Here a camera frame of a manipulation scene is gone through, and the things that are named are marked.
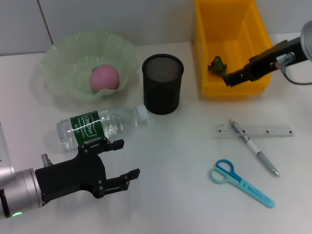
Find white grey ballpoint pen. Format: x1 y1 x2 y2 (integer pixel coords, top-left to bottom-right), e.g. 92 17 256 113
229 118 280 177

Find black mesh pen holder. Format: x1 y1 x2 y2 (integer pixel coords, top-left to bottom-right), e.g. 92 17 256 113
141 53 184 115

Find green plastic wrapper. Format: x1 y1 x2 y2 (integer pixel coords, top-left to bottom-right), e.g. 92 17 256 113
207 55 228 77

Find grey right wrist cable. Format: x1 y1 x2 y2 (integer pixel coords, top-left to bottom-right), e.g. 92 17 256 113
275 52 312 85

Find pale green plastic bowl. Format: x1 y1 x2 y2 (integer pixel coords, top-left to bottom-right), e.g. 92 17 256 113
40 31 137 101

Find water bottle green label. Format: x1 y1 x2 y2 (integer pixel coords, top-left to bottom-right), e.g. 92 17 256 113
56 104 148 152

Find clear plastic ruler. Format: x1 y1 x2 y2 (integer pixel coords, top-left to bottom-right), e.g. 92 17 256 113
215 124 294 139

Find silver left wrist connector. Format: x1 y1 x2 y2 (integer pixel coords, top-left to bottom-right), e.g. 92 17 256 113
40 153 52 168

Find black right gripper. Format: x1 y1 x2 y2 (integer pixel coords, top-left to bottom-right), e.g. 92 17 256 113
223 38 307 87

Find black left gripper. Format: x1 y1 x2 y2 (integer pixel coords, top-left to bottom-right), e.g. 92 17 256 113
35 137 141 203

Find yellow plastic storage bin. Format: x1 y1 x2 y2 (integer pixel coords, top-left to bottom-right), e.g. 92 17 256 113
194 0 275 96

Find blue scissors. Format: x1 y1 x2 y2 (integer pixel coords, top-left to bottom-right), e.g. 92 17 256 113
210 159 276 209

